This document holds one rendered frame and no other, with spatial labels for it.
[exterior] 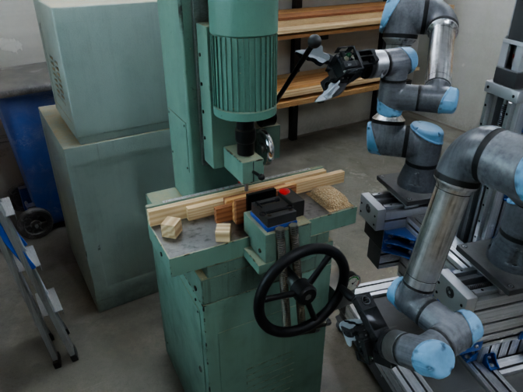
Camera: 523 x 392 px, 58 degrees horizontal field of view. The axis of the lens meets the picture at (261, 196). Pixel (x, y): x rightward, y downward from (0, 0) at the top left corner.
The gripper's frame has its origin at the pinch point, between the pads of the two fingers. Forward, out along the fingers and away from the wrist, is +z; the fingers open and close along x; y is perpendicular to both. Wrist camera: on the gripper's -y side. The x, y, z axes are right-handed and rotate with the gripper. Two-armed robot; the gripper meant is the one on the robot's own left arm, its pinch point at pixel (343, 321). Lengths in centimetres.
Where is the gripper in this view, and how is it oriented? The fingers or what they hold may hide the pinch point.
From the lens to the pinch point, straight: 133.6
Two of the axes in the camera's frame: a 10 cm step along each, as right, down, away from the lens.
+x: 8.9, -2.2, 4.0
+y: 2.3, 9.7, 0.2
